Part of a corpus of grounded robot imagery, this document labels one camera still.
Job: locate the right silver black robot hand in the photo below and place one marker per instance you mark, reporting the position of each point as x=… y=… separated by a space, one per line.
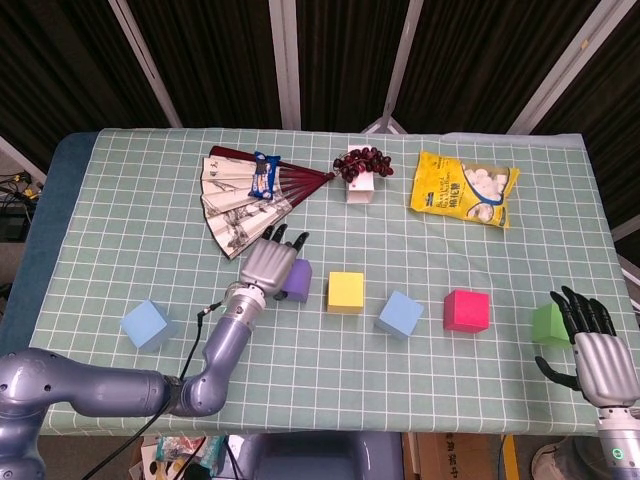
x=600 y=365

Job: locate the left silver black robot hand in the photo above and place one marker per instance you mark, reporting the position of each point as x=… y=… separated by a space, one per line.
x=267 y=265

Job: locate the purple foam cube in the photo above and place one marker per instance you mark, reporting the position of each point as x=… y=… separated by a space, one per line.
x=300 y=280

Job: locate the yellow foam cube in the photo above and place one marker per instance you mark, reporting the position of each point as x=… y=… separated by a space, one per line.
x=345 y=292

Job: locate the magenta foam cube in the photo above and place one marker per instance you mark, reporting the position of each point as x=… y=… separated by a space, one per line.
x=467 y=310

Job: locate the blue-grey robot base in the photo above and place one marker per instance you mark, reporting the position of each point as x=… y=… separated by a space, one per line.
x=320 y=457

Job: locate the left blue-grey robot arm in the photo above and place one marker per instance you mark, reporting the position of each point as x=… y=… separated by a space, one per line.
x=100 y=390

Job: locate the painted paper folding fan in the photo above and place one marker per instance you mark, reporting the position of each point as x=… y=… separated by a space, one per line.
x=230 y=220

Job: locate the green foam cube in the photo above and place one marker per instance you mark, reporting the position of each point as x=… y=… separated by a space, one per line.
x=547 y=325

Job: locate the blue snack packet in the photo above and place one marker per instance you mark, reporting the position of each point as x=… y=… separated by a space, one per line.
x=264 y=175

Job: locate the white paper box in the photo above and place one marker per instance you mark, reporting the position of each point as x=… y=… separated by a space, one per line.
x=361 y=192

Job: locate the green checked tablecloth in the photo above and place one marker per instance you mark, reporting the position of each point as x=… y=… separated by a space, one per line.
x=350 y=375

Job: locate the dark red grape bunch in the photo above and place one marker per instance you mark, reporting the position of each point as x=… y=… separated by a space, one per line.
x=362 y=162

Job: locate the yellow marshmallow bag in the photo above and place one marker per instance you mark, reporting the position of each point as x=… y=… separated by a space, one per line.
x=445 y=190

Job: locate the dark pleated curtain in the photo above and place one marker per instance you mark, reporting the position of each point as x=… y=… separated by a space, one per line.
x=225 y=60

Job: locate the colourful printed packaging pile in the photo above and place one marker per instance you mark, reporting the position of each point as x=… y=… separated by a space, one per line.
x=170 y=455

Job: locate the white metal frame bar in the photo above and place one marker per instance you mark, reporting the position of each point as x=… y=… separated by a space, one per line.
x=627 y=227
x=25 y=159

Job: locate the white metal frame post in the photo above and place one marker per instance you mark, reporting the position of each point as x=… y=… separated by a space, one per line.
x=286 y=65
x=406 y=50
x=148 y=70
x=561 y=65

